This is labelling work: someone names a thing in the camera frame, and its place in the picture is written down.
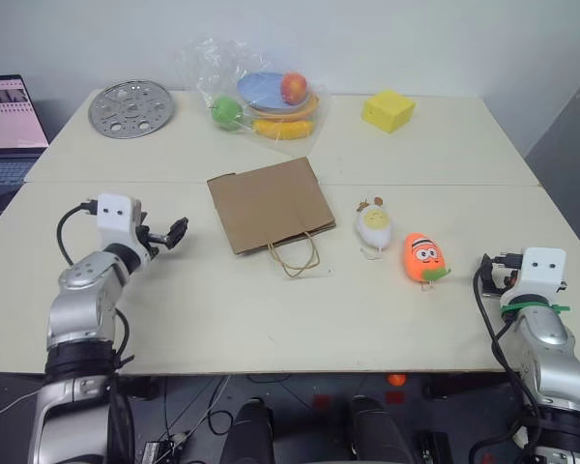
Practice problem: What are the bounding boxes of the blue plate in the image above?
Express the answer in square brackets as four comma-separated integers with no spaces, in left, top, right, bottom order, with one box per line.
[236,72,312,113]

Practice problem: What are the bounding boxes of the dark rounded shape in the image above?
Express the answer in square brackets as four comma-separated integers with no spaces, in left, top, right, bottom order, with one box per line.
[220,396,276,464]
[349,394,409,464]

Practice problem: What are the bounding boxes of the yellow cheese block toy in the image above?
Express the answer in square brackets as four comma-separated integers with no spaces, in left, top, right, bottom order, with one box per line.
[362,89,417,133]

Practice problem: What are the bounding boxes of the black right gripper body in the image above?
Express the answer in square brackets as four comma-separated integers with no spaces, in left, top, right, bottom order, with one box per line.
[482,263,517,297]

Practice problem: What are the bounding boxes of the red apple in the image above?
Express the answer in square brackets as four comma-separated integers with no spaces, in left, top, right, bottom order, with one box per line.
[280,72,308,105]

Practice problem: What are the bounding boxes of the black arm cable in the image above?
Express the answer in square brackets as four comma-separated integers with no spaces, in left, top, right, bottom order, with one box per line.
[56,199,100,266]
[468,268,545,464]

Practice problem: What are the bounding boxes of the clear plastic bag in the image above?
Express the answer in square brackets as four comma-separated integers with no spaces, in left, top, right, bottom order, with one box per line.
[174,37,331,157]

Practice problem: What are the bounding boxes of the white plush toy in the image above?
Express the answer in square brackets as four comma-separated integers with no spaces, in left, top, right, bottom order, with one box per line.
[355,195,395,261]

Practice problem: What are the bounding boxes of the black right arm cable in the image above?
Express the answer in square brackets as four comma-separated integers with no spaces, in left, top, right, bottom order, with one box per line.
[468,268,545,464]

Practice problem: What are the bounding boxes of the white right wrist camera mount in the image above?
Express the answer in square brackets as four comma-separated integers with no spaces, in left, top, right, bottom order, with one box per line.
[501,246,568,305]

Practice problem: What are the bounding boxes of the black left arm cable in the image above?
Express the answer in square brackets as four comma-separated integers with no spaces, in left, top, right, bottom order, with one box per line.
[56,199,100,266]

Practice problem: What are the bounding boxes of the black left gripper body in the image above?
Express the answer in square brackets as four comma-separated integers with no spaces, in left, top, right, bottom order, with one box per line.
[133,211,171,265]

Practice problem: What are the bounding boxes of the brown paper bag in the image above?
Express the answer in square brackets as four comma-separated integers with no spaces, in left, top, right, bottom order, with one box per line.
[206,157,338,280]

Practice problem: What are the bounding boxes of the round perforated metal steamer plate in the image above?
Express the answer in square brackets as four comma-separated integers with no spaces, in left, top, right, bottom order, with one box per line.
[87,79,176,140]

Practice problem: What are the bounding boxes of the thin white floor cable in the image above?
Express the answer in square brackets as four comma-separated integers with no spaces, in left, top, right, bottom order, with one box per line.
[0,390,44,422]

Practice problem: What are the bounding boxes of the yellow bowl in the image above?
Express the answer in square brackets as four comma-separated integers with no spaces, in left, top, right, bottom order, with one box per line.
[246,93,320,126]

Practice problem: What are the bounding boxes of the orange plush toy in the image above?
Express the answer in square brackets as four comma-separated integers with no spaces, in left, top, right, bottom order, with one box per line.
[403,232,452,293]

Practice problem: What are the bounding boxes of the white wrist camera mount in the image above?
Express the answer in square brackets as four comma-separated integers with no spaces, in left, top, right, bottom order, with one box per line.
[96,192,143,249]
[501,246,568,305]

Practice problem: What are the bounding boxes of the green zip tie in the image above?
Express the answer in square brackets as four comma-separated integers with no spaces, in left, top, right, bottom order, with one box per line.
[500,300,572,313]

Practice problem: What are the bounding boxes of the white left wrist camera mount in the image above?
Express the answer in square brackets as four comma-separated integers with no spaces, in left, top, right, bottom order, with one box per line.
[96,192,143,249]

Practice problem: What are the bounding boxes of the grey laptop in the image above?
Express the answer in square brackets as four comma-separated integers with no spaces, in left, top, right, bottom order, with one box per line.
[0,73,51,227]

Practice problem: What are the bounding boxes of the green apple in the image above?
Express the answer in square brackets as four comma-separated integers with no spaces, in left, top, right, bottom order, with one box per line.
[211,95,245,131]

